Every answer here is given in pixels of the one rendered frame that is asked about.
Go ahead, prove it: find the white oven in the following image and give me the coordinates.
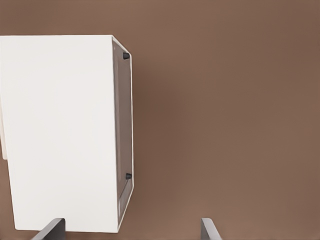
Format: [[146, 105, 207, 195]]
[[0, 34, 135, 233]]

